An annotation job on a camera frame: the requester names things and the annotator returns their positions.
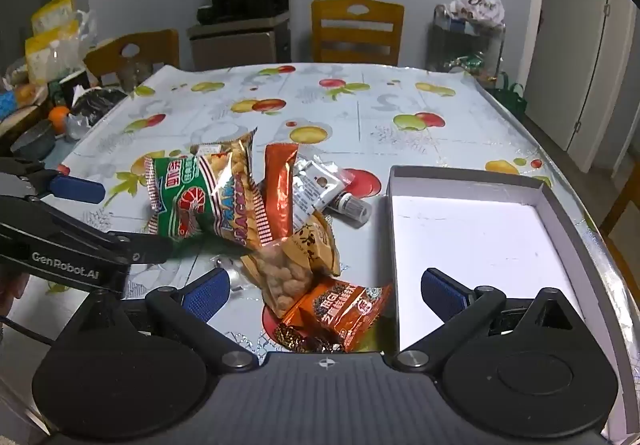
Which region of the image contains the dark bowl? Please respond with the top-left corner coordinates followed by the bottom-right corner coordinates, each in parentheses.
top-left (11, 120), bottom-right (56, 160)

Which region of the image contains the dark foil chocolate candy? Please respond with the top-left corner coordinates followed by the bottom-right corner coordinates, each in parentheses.
top-left (272, 322), bottom-right (346, 354)

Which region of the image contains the yellow bag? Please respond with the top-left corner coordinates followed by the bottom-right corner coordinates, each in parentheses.
top-left (31, 0), bottom-right (76, 33)
top-left (25, 27), bottom-right (83, 86)

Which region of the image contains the metal storage rack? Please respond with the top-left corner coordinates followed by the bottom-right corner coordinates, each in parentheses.
top-left (431, 4), bottom-right (507, 78)

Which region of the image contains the wooden chair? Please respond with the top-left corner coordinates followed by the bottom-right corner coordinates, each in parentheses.
top-left (597, 165), bottom-right (640, 276)
top-left (311, 0), bottom-right (405, 67)
top-left (82, 29), bottom-right (181, 90)

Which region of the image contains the white door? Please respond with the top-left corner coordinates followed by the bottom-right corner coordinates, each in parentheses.
top-left (525, 0), bottom-right (610, 150)
top-left (567, 0), bottom-right (640, 173)

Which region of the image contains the person's left hand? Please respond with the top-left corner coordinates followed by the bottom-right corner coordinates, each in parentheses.
top-left (0, 272), bottom-right (29, 321)

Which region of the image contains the black cable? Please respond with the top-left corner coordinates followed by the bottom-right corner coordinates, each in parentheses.
top-left (0, 315), bottom-right (57, 345)

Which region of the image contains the orange snack packet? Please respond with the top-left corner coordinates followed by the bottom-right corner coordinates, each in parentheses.
top-left (280, 277), bottom-right (393, 353)

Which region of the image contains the clear peanut bag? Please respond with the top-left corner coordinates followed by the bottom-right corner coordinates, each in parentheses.
top-left (240, 210), bottom-right (342, 321)

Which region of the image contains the white cardboard box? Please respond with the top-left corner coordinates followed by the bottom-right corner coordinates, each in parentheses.
top-left (385, 165), bottom-right (640, 441)

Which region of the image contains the green shrimp cracker bag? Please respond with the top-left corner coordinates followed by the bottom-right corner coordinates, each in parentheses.
top-left (144, 127), bottom-right (281, 248)

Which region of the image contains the grey cabinet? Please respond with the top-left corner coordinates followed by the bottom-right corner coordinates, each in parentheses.
top-left (187, 12), bottom-right (292, 72)

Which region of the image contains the white sachet packet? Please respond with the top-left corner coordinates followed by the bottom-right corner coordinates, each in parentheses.
top-left (291, 159), bottom-right (356, 231)

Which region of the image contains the green foil packet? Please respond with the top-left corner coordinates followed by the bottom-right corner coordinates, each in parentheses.
top-left (447, 54), bottom-right (486, 73)

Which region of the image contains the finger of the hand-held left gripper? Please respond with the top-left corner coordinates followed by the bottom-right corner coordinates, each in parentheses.
top-left (0, 197), bottom-right (174, 267)
top-left (0, 157), bottom-right (106, 204)

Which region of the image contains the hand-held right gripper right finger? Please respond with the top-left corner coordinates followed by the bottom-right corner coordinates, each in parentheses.
top-left (392, 267), bottom-right (581, 373)

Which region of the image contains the small clear sachet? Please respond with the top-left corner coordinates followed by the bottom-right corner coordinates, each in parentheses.
top-left (212, 259), bottom-right (246, 288)

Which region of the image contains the squeeze tube with white cap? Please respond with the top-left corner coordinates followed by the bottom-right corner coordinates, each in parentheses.
top-left (327, 192), bottom-right (373, 227)

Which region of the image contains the green tote bag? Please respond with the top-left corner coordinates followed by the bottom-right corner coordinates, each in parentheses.
top-left (484, 71), bottom-right (528, 118)

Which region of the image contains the black plastic bag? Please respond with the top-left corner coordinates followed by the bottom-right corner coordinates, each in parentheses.
top-left (70, 87), bottom-right (128, 126)

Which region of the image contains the orange fruit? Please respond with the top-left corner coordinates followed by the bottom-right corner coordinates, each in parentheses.
top-left (48, 106), bottom-right (71, 133)

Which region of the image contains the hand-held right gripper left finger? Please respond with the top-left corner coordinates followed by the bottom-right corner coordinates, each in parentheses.
top-left (55, 267), bottom-right (258, 371)

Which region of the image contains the long red-orange foil packet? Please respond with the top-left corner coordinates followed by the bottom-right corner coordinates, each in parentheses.
top-left (262, 142), bottom-right (301, 246)

